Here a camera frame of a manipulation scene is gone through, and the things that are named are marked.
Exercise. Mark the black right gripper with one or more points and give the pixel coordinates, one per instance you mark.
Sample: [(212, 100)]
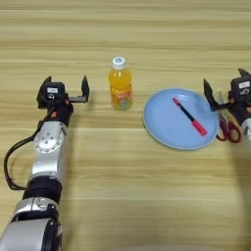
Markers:
[(241, 108)]

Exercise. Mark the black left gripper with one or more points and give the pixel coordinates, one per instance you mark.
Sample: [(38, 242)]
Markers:
[(62, 114)]

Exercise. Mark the red and black marker pen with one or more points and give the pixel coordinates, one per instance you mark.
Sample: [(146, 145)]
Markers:
[(189, 115)]

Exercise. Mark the orange juice bottle white cap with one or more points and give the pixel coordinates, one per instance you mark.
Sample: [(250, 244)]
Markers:
[(121, 88)]

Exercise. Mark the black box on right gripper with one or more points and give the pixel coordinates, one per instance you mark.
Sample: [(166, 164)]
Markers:
[(241, 86)]

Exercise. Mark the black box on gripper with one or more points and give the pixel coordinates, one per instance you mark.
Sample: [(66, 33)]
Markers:
[(241, 86), (52, 92)]

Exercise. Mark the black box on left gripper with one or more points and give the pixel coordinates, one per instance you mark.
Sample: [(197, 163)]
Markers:
[(52, 92)]

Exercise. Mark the blue round plate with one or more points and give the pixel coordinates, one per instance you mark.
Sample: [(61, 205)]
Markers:
[(170, 127)]

